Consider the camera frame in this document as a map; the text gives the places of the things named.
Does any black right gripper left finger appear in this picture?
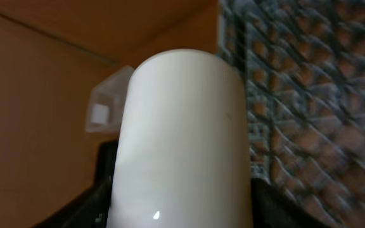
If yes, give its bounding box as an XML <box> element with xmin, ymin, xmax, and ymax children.
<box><xmin>35</xmin><ymin>140</ymin><xmax>118</xmax><ymax>228</ymax></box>

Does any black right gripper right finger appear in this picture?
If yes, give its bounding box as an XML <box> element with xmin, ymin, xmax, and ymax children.
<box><xmin>251</xmin><ymin>179</ymin><xmax>329</xmax><ymax>228</ymax></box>

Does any white ceramic mug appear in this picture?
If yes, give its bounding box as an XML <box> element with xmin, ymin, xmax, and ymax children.
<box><xmin>108</xmin><ymin>49</ymin><xmax>253</xmax><ymax>227</ymax></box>

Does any clear plastic waste bin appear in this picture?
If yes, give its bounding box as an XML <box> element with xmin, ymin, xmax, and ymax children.
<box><xmin>85</xmin><ymin>66</ymin><xmax>134</xmax><ymax>133</ymax></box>

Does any grey plastic dishwasher rack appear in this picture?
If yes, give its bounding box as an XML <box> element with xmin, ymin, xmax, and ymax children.
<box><xmin>218</xmin><ymin>0</ymin><xmax>365</xmax><ymax>227</ymax></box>

